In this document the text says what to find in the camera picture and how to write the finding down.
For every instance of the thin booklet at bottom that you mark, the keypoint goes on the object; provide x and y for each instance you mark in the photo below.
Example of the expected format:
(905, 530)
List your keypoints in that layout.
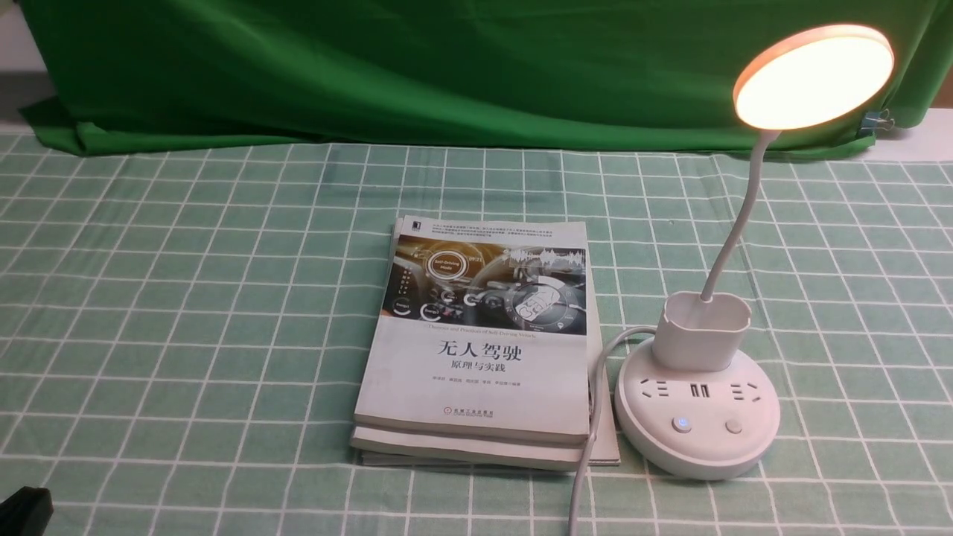
(457, 394)

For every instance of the blue binder clip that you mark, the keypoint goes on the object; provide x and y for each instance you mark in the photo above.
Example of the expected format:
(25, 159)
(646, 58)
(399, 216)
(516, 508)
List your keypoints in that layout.
(876, 121)

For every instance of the white desk lamp with sockets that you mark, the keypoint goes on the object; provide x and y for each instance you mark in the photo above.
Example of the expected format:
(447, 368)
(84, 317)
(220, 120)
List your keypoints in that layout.
(688, 399)

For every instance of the green checkered tablecloth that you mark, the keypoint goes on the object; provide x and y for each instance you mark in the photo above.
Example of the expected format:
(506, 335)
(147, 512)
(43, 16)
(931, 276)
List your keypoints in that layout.
(183, 336)

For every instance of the green backdrop cloth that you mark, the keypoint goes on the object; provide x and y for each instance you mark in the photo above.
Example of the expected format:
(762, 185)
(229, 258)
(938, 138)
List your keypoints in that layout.
(653, 76)

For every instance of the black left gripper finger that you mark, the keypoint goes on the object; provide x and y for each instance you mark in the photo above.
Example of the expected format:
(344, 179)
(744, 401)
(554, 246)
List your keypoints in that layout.
(27, 512)

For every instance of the white self-driving textbook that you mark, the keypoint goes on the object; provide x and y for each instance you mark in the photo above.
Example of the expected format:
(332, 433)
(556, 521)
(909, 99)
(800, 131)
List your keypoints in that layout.
(476, 357)

